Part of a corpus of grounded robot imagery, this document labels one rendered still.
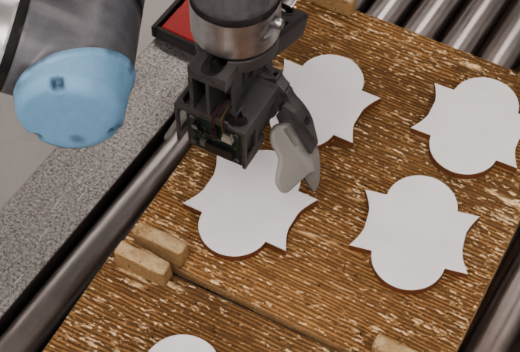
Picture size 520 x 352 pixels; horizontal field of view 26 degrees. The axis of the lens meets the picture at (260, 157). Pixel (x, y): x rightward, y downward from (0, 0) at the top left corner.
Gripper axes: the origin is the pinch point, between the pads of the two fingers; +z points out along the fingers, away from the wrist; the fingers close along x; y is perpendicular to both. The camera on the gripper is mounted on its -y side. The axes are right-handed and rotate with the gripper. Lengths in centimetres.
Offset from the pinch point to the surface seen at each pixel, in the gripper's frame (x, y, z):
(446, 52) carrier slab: 9.7, -29.5, 9.0
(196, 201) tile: -4.9, 2.9, 8.0
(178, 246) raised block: -3.1, 9.3, 6.3
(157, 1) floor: -78, -94, 103
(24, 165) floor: -77, -40, 103
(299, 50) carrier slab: -5.5, -21.7, 9.0
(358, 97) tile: 3.9, -17.9, 8.0
